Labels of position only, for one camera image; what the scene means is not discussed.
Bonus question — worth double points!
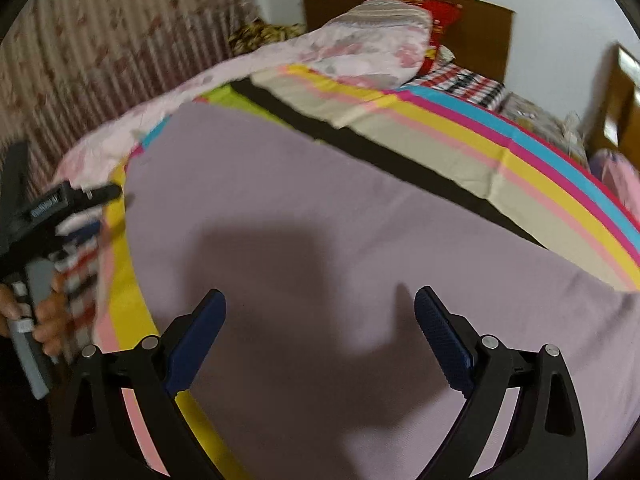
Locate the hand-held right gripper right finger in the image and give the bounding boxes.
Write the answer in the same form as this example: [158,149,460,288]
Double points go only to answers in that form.
[414,286,590,480]

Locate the person's left hand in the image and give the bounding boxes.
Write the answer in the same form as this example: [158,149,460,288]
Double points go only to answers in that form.
[0,271,69,357]

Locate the glossy brown headboard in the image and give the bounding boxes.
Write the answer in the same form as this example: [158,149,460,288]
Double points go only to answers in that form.
[592,42,640,161]

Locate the brown patterned blanket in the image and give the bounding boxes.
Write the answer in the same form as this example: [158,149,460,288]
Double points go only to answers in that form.
[227,19,306,56]

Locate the covered nightstand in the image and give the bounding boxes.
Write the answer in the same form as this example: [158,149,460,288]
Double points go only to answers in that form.
[500,92,589,162]

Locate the dark wooden headboard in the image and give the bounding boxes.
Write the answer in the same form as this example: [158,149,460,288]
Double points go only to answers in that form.
[301,0,516,84]

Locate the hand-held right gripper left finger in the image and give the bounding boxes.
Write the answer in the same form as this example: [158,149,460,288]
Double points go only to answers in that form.
[52,288,227,480]

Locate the pink floral quilt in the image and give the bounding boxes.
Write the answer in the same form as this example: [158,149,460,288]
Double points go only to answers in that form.
[52,2,436,196]

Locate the pink bed sheet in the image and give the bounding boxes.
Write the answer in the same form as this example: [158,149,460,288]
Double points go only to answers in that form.
[590,149,640,232]

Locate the rainbow striped blanket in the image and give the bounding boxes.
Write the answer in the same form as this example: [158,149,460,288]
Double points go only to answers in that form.
[92,62,640,480]

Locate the red embroidered pillow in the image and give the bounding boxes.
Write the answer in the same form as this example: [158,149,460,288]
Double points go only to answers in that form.
[365,0,464,76]

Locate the floral pleated curtain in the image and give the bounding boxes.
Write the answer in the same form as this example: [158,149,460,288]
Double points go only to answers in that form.
[0,0,261,188]

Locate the purple pants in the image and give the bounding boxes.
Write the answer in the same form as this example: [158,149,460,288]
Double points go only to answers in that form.
[125,102,640,480]

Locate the grey zigzag pillow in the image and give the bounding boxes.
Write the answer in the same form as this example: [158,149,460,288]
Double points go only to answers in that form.
[327,0,434,31]

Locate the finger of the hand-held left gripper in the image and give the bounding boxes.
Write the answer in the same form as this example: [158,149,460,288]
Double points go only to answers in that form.
[72,183,135,211]

